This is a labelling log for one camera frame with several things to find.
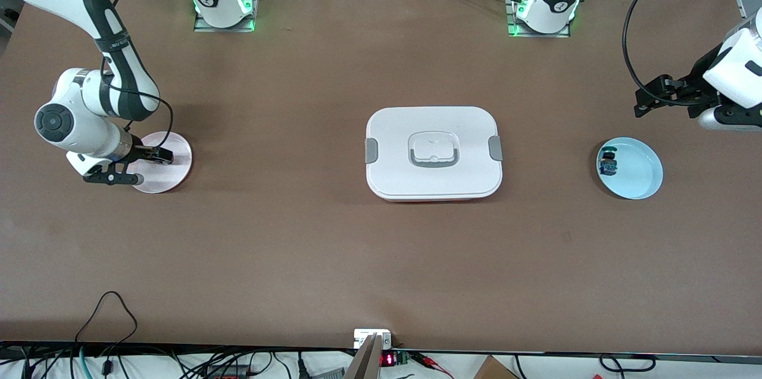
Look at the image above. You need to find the white lidded lunch box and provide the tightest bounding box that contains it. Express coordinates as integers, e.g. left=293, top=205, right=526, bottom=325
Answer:
left=364, top=106, right=504, bottom=202

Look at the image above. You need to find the round pink plate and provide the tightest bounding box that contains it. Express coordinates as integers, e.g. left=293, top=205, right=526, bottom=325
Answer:
left=131, top=131, right=193, bottom=194

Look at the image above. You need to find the round light blue plate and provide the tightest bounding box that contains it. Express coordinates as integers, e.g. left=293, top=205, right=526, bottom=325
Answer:
left=596, top=137, right=664, bottom=200

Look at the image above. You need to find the black table edge trim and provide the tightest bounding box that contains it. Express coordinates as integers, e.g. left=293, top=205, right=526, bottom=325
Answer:
left=0, top=340, right=762, bottom=365

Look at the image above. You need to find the small white clamp block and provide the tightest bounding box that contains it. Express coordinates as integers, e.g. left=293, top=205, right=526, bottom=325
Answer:
left=354, top=329, right=393, bottom=350

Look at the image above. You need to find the grey aluminium bar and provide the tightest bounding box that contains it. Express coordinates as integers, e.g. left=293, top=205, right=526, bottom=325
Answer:
left=342, top=333, right=383, bottom=379

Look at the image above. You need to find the brown cardboard piece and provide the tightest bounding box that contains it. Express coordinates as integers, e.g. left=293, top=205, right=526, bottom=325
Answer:
left=473, top=355, right=520, bottom=379

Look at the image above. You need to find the red clip lead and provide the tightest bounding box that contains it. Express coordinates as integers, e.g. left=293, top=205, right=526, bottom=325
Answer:
left=411, top=352, right=454, bottom=379

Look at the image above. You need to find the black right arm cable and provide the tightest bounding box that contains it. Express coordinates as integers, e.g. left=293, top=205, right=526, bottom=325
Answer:
left=79, top=0, right=175, bottom=149

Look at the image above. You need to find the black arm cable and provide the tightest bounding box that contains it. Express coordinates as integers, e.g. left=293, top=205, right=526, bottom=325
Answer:
left=79, top=0, right=175, bottom=149
left=622, top=0, right=715, bottom=108

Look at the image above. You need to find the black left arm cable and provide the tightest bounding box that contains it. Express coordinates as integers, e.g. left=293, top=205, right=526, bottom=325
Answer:
left=622, top=0, right=715, bottom=108

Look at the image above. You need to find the green push button switch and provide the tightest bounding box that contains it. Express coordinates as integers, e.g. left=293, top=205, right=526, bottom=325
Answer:
left=598, top=145, right=620, bottom=177

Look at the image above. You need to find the looped thin black cable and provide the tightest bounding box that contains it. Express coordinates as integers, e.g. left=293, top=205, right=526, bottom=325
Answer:
left=74, top=290, right=139, bottom=379

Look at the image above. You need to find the black cable loop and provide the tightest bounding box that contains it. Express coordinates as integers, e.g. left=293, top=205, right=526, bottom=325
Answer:
left=598, top=353, right=657, bottom=379

